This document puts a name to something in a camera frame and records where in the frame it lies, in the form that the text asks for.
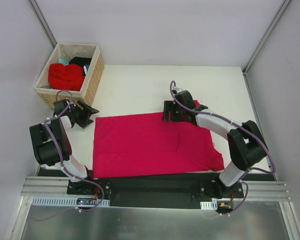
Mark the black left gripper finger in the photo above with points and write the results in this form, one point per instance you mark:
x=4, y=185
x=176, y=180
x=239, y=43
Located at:
x=88, y=109
x=83, y=123

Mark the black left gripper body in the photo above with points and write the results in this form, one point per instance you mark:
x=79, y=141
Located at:
x=82, y=115

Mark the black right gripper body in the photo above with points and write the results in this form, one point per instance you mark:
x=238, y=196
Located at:
x=171, y=111

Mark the wicker basket with liner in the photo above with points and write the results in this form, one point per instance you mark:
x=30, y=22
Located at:
x=67, y=51

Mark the magenta pink t shirt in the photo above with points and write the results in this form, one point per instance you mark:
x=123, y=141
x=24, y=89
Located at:
x=145, y=145

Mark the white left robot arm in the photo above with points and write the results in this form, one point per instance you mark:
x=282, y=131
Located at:
x=50, y=142

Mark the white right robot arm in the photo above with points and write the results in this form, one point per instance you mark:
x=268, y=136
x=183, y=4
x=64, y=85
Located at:
x=246, y=144

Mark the red t shirt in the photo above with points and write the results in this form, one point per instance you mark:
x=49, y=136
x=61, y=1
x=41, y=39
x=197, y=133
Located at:
x=65, y=77

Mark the black t shirt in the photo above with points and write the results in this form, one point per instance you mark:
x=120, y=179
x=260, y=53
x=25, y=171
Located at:
x=81, y=61

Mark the light blue t shirt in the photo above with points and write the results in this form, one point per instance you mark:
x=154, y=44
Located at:
x=62, y=61

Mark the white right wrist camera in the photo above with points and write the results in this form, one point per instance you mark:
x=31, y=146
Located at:
x=177, y=89

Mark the aluminium frame rail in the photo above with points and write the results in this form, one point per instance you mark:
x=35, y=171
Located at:
x=259, y=186

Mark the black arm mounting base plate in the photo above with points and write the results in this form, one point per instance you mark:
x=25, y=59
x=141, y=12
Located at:
x=183, y=200

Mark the right aluminium frame post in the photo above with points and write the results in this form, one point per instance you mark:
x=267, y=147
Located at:
x=267, y=34

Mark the aluminium frame post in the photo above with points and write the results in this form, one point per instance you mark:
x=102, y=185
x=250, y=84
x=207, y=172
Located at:
x=267, y=34
x=43, y=22

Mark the left white cable duct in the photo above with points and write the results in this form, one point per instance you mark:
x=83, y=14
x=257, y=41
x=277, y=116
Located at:
x=54, y=201

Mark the white cable duct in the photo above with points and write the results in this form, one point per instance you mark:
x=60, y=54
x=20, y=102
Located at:
x=209, y=205
x=54, y=201

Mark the right white cable duct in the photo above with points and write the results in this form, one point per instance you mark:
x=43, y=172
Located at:
x=209, y=205

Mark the left aluminium frame post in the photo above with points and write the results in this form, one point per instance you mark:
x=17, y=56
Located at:
x=43, y=22

